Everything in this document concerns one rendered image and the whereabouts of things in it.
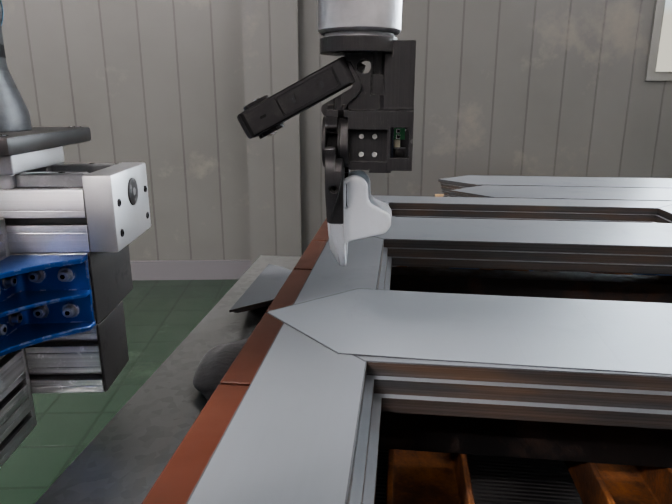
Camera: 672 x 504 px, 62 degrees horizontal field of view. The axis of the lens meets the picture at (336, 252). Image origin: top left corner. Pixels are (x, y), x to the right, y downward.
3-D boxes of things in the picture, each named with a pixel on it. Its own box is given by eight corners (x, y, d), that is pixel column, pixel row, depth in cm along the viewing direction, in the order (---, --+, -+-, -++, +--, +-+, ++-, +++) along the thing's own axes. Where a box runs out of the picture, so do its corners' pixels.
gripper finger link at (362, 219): (389, 275, 53) (392, 177, 51) (327, 273, 54) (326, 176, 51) (390, 266, 56) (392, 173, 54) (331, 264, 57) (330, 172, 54)
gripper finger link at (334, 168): (341, 227, 51) (342, 128, 49) (324, 227, 51) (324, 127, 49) (346, 216, 56) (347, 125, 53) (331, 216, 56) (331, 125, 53)
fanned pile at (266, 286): (328, 269, 136) (328, 253, 135) (299, 334, 98) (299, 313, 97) (278, 267, 137) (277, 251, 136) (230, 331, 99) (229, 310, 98)
